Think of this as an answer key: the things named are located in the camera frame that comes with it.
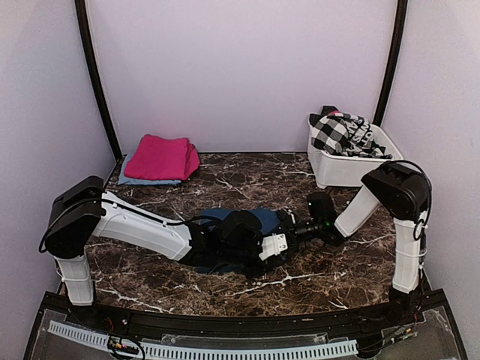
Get white plastic laundry bin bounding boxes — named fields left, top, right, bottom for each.
left=307, top=117, right=404, bottom=189

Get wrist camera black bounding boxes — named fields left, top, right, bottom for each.
left=219, top=210, right=262, bottom=245
left=307, top=191, right=337, bottom=226

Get black shirt white lettering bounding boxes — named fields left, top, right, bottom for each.
left=337, top=113, right=385, bottom=158

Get black white checkered shirt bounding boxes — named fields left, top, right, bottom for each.
left=308, top=106, right=347, bottom=156

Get pink trousers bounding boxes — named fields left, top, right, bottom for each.
left=124, top=134, right=200, bottom=181

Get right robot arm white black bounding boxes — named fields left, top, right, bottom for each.
left=261, top=160, right=433, bottom=326

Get black curved front rail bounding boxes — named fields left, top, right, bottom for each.
left=59, top=297, right=416, bottom=338

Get dark blue garment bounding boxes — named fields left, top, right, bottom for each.
left=197, top=207, right=289, bottom=278

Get black corner post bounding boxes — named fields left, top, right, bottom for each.
left=373, top=0, right=408, bottom=127
left=74, top=0, right=122, bottom=161

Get left black corner post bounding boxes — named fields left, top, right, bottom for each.
left=74, top=0, right=122, bottom=161

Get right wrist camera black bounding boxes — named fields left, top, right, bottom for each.
left=307, top=191, right=337, bottom=226

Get folded light blue shirt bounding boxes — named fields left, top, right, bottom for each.
left=118, top=152, right=183, bottom=187

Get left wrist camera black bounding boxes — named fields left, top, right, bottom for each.
left=219, top=210, right=262, bottom=245

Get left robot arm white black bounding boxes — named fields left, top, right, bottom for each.
left=38, top=175, right=298, bottom=327

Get right black corner post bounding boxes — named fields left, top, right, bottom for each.
left=373, top=0, right=408, bottom=127

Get white slotted cable duct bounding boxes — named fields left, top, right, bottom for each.
left=47, top=320, right=359, bottom=359

